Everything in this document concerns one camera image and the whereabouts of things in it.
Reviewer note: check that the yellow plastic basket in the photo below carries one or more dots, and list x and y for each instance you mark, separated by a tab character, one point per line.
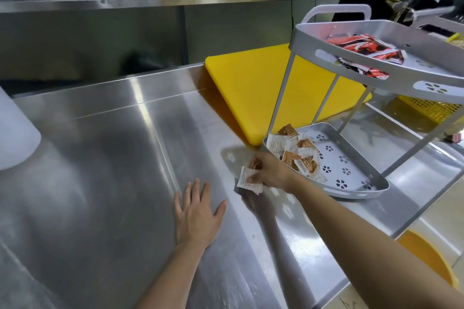
429	106

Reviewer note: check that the person's right fingers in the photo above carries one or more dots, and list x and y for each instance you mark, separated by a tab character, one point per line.
256	171

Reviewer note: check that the yellow plastic bucket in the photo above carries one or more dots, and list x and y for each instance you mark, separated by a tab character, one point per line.
429	256

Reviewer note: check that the person's right forearm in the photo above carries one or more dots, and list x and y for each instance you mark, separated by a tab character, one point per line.
373	247

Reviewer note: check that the person's left forearm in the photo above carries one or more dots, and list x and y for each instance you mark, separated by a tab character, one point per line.
172	276

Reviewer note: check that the pile of red sachets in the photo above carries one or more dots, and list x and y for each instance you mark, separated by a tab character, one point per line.
366	52

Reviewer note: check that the yellow cutting board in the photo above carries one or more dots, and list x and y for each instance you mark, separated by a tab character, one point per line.
268	91

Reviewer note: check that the grey two-tier rack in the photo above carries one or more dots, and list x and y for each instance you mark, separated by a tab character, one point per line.
362	109

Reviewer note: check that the person's right hand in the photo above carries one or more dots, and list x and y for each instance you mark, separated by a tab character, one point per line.
272	174

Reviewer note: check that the pile of brown white sachets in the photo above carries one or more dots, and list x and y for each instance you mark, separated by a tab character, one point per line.
298	155

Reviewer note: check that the person's left thumb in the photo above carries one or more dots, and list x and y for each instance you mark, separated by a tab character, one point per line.
220	208

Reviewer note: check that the white plastic container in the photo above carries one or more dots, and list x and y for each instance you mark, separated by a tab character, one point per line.
16	131

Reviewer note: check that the white sachet packets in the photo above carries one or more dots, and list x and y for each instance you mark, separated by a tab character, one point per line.
246	181

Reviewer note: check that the person's left hand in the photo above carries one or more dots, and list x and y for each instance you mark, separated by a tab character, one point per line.
195	219

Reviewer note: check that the person's left middle finger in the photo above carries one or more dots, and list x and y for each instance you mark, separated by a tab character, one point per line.
195	193

